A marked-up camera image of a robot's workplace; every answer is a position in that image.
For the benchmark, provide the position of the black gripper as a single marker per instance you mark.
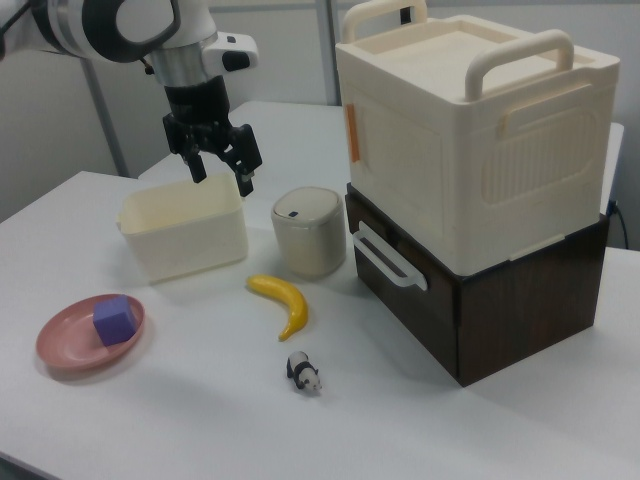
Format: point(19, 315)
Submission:
point(197, 107)

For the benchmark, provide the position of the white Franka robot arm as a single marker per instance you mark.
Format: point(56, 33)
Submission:
point(75, 25)

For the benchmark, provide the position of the cream open plastic bin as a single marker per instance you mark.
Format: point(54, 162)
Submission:
point(185, 240)

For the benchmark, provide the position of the small beige lidded trash can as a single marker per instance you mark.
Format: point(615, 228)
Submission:
point(310, 240)

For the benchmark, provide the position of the yellow toy banana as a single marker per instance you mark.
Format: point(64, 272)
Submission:
point(295, 300)

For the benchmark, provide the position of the purple cube block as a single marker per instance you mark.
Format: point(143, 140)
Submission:
point(115, 322)

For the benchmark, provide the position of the small panda figurine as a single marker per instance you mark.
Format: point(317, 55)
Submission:
point(302, 372)

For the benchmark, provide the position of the pink round plate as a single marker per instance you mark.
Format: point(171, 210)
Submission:
point(65, 345)

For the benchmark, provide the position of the dark brown wooden cabinet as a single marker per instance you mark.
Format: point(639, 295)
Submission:
point(525, 320)

